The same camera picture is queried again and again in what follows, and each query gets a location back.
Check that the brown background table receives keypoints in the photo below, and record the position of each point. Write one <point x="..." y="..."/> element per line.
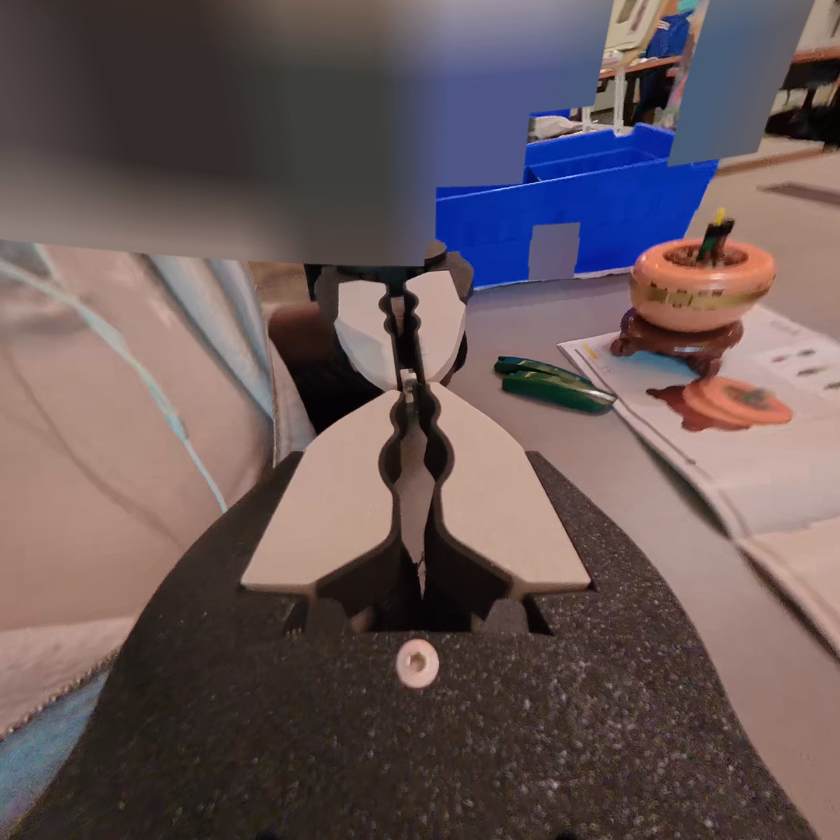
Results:
<point x="817" y="56"/>

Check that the green brick leaf piece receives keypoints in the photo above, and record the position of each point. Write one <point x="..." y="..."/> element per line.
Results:
<point x="538" y="367"/>
<point x="564" y="394"/>

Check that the small green grey brick piece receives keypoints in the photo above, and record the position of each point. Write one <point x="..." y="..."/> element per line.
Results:
<point x="410" y="384"/>

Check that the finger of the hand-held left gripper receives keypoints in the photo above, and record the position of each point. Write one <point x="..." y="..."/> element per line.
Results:
<point x="364" y="328"/>
<point x="441" y="321"/>

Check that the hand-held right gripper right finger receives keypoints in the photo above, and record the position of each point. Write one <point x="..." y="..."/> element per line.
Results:
<point x="492" y="499"/>

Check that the orange brick pot model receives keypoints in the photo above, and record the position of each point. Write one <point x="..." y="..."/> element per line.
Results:
<point x="702" y="282"/>

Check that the blue plastic bin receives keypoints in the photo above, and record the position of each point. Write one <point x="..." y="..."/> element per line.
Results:
<point x="623" y="210"/>

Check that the person's left forearm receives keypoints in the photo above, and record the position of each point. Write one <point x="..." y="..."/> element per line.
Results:
<point x="298" y="334"/>

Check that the brick building instruction booklet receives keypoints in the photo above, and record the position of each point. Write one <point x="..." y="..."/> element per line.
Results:
<point x="741" y="472"/>

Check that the beige zip jacket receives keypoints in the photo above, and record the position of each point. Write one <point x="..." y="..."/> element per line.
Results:
<point x="98" y="459"/>

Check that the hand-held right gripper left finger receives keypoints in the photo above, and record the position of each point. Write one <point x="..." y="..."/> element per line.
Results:
<point x="334" y="499"/>

